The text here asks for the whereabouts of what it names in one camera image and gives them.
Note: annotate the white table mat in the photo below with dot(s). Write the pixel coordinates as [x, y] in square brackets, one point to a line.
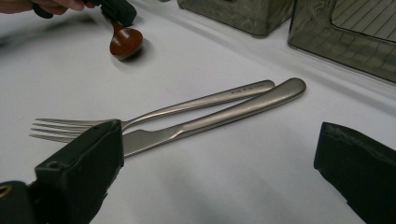
[218, 180]

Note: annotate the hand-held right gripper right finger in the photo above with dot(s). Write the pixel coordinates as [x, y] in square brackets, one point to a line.
[361, 174]

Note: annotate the brown wooden spoon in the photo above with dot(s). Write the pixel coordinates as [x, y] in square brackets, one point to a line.
[126, 42]

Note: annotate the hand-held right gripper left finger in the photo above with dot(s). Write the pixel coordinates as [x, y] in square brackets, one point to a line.
[81, 174]

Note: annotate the steel fork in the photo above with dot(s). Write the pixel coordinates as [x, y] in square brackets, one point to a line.
[202, 101]

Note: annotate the steel knife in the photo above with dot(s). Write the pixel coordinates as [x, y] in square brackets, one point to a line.
[233, 113]

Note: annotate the smoky clear plastic bin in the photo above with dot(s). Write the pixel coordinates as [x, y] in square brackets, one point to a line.
[243, 15]
[336, 46]

